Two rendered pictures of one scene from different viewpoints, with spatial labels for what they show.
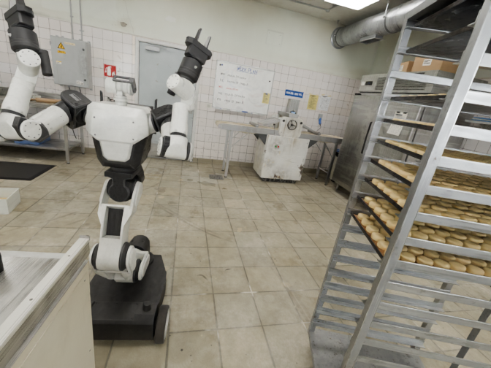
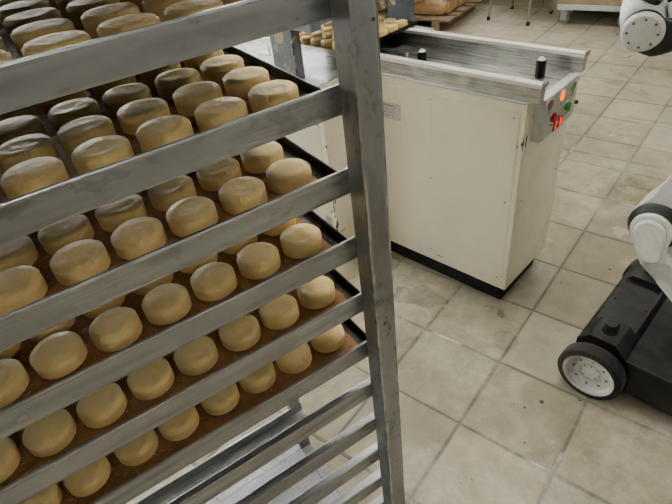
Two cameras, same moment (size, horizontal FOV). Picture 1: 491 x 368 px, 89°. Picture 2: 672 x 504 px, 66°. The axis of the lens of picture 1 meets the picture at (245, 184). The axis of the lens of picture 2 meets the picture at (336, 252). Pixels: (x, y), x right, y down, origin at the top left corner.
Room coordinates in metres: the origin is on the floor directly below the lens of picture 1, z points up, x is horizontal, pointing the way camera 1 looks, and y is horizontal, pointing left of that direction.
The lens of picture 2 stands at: (1.56, -0.83, 1.52)
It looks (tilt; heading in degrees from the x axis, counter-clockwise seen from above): 38 degrees down; 148
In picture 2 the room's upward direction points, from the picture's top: 8 degrees counter-clockwise
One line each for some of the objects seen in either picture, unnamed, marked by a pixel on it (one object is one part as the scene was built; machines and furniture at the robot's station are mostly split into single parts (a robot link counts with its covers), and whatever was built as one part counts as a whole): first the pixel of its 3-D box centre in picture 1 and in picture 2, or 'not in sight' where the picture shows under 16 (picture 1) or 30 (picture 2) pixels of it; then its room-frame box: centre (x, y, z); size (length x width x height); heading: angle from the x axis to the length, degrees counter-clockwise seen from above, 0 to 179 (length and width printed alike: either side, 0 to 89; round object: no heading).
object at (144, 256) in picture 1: (130, 265); not in sight; (1.32, 0.66, 0.28); 0.21 x 0.20 x 0.13; 9
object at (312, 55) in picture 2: not in sight; (237, 40); (-0.64, 0.19, 0.88); 1.28 x 0.01 x 0.07; 10
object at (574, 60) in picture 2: not in sight; (352, 27); (-0.34, 0.60, 0.87); 2.01 x 0.03 x 0.07; 10
